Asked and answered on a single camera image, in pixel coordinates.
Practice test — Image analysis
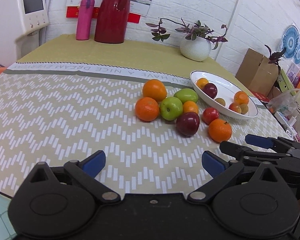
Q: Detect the brown longan ball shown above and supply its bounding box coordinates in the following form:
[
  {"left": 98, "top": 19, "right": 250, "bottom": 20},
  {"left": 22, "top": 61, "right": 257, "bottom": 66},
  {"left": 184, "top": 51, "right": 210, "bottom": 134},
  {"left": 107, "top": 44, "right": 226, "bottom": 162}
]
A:
[
  {"left": 215, "top": 98, "right": 226, "bottom": 107},
  {"left": 240, "top": 103, "right": 249, "bottom": 115}
]

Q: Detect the small red orange peach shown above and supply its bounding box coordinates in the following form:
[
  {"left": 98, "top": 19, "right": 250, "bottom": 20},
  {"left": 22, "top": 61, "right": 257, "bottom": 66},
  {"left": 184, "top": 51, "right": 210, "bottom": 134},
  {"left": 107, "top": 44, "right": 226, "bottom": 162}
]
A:
[{"left": 229, "top": 102, "right": 242, "bottom": 114}]

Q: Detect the dark red plum front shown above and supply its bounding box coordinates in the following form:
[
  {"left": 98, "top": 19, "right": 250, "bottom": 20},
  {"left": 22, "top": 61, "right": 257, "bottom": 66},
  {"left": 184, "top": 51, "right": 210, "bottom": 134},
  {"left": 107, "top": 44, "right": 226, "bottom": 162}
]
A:
[{"left": 202, "top": 83, "right": 218, "bottom": 99}]

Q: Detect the dark red plum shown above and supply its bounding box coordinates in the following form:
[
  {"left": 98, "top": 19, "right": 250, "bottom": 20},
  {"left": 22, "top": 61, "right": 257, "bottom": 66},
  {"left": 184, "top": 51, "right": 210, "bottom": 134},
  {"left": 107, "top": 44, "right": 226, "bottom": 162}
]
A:
[
  {"left": 175, "top": 112, "right": 200, "bottom": 137},
  {"left": 202, "top": 83, "right": 218, "bottom": 99}
]

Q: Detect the yellow orange fruit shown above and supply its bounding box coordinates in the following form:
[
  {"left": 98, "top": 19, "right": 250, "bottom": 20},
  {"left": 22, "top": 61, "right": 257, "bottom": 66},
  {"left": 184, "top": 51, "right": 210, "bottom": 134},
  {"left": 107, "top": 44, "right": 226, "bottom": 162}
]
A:
[{"left": 196, "top": 77, "right": 209, "bottom": 90}]

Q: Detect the white power strip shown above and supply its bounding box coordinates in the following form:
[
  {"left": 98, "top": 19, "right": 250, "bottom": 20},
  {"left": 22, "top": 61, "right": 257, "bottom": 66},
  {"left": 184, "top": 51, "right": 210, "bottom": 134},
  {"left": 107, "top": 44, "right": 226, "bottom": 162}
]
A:
[{"left": 274, "top": 112, "right": 297, "bottom": 138}]

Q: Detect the mandarin with stem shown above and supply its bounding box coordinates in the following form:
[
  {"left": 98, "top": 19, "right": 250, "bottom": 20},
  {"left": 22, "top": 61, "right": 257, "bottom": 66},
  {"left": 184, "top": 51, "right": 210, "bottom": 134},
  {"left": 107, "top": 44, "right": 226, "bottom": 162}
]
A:
[{"left": 208, "top": 119, "right": 232, "bottom": 143}]

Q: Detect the clear plastic bag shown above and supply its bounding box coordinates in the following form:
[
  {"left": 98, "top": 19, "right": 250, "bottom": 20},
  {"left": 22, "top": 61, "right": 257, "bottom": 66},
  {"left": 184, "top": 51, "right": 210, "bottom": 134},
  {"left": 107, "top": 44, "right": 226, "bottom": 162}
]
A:
[{"left": 267, "top": 88, "right": 300, "bottom": 116}]

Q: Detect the red tomato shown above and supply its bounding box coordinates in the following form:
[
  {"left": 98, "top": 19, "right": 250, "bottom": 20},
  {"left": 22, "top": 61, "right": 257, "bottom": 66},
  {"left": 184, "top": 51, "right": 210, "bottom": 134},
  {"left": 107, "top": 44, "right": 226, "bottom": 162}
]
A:
[{"left": 202, "top": 107, "right": 219, "bottom": 125}]

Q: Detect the red round card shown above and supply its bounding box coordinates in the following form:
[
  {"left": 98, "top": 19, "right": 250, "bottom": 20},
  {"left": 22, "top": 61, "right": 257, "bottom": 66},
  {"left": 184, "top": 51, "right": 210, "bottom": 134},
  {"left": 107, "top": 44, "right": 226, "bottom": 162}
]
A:
[{"left": 252, "top": 92, "right": 270, "bottom": 103}]

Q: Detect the dark red plum centre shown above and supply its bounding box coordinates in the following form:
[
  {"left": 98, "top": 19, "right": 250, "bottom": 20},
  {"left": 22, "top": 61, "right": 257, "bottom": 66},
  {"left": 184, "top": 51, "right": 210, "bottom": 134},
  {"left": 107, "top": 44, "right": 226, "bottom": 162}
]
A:
[{"left": 175, "top": 112, "right": 200, "bottom": 137}]

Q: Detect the green shoe box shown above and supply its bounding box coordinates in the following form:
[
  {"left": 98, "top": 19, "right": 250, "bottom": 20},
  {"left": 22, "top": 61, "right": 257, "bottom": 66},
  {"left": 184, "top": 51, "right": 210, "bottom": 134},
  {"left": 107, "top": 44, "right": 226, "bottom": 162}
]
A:
[{"left": 277, "top": 70, "right": 295, "bottom": 93}]

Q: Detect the white round plate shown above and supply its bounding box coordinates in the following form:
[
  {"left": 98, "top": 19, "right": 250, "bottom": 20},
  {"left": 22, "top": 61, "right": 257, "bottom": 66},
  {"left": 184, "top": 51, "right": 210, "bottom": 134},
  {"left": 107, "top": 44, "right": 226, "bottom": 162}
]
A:
[{"left": 190, "top": 70, "right": 258, "bottom": 120}]

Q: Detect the small orange behind apple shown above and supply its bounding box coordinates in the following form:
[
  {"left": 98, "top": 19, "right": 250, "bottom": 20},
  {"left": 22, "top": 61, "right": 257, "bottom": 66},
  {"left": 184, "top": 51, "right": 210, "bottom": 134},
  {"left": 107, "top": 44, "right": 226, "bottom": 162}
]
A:
[{"left": 183, "top": 101, "right": 199, "bottom": 114}]

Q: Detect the brown cardboard box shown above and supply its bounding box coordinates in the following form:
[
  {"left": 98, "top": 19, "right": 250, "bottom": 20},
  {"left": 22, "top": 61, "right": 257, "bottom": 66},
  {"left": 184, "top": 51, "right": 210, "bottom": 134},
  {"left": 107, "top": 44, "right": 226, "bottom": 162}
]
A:
[{"left": 235, "top": 48, "right": 279, "bottom": 96}]

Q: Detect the green mango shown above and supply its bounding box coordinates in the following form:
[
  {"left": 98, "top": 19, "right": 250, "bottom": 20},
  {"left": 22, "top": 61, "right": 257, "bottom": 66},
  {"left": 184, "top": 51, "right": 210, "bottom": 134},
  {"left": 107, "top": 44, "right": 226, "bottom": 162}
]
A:
[{"left": 174, "top": 88, "right": 199, "bottom": 103}]

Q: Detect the green apple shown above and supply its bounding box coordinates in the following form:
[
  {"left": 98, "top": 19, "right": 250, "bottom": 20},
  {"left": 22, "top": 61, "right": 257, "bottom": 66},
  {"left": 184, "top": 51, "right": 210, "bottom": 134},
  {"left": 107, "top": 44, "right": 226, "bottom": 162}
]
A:
[{"left": 159, "top": 97, "right": 183, "bottom": 121}]

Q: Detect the dark purple potted plant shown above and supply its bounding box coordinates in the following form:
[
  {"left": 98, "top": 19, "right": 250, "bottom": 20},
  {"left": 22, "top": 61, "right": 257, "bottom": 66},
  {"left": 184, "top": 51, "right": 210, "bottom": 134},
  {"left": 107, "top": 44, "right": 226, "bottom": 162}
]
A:
[{"left": 264, "top": 44, "right": 287, "bottom": 74}]

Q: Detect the left mandarin orange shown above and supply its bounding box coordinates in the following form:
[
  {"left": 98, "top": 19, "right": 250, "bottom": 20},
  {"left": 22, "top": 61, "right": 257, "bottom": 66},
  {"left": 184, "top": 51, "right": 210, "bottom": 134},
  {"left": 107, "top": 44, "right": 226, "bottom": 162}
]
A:
[{"left": 135, "top": 97, "right": 159, "bottom": 122}]

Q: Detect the blue decorative paper fan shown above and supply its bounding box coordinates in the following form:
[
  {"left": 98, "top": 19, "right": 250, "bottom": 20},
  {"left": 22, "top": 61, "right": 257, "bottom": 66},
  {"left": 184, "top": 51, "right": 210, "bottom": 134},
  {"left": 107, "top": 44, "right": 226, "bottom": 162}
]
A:
[{"left": 282, "top": 25, "right": 299, "bottom": 59}]

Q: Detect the white ribbed plant pot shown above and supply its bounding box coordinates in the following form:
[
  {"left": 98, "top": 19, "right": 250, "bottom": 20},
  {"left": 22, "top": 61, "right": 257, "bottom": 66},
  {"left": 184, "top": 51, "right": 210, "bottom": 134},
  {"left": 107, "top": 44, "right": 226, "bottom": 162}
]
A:
[{"left": 180, "top": 37, "right": 211, "bottom": 62}]

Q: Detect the purple green trailing plant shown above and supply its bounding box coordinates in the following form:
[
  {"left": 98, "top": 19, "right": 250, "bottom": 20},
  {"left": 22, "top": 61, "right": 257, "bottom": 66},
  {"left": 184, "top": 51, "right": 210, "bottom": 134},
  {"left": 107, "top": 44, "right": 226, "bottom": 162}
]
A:
[{"left": 146, "top": 18, "right": 228, "bottom": 50}]

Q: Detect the red thermos jug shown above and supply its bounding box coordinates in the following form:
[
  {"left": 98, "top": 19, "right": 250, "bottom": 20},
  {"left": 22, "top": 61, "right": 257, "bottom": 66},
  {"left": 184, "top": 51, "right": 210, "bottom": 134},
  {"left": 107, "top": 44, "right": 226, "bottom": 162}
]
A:
[{"left": 94, "top": 0, "right": 130, "bottom": 44}]

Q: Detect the pink water bottle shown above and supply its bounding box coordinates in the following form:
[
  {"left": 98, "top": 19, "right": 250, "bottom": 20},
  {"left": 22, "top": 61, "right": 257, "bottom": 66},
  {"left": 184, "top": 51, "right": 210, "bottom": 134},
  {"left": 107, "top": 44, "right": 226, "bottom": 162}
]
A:
[{"left": 76, "top": 0, "right": 95, "bottom": 41}]

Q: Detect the white water dispenser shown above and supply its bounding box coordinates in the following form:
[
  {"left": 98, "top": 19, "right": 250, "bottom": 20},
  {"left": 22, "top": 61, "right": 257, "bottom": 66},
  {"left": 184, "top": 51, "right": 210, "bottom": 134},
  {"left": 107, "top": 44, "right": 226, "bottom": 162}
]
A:
[{"left": 0, "top": 0, "right": 49, "bottom": 67}]

